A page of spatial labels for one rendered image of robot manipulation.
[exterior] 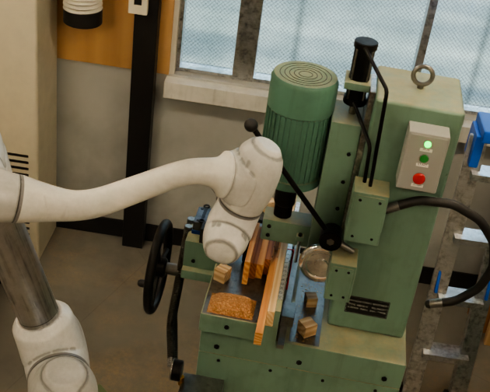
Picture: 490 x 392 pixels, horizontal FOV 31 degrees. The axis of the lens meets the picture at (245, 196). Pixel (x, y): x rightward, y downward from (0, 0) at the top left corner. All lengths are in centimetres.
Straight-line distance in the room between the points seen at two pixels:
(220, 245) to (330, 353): 70
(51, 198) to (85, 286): 208
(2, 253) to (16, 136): 168
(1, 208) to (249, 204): 51
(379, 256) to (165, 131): 168
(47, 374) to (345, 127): 94
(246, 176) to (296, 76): 50
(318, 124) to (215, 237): 52
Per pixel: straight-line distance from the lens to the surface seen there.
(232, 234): 189
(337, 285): 235
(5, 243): 204
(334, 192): 235
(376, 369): 250
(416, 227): 235
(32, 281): 211
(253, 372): 256
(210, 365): 257
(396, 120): 220
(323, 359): 249
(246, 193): 184
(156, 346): 360
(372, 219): 224
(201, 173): 182
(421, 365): 345
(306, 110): 222
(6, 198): 178
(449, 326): 400
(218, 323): 238
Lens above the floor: 242
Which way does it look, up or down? 32 degrees down
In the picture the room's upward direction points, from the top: 8 degrees clockwise
